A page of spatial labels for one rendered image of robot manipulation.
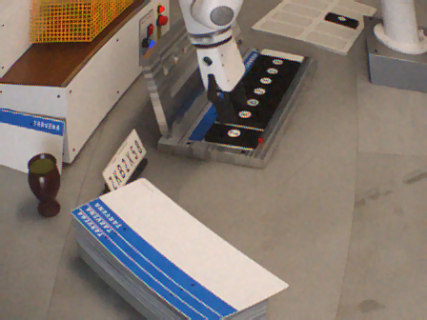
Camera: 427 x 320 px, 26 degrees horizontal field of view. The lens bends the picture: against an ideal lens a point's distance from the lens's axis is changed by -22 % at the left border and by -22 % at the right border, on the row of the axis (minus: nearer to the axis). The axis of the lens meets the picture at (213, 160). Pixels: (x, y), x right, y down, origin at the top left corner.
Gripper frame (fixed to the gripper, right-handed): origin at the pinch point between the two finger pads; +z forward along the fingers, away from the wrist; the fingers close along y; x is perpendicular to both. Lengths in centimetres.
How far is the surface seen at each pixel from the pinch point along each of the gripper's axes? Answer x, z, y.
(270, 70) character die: 1.9, 5.5, 27.0
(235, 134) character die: 0.6, 5.9, -0.4
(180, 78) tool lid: 12.6, -3.2, 7.0
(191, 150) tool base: 7.9, 6.3, -5.0
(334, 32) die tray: -6, 10, 60
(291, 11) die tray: 8, 7, 69
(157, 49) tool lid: 11.8, -14.4, -0.4
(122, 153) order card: 16.7, 0.5, -15.0
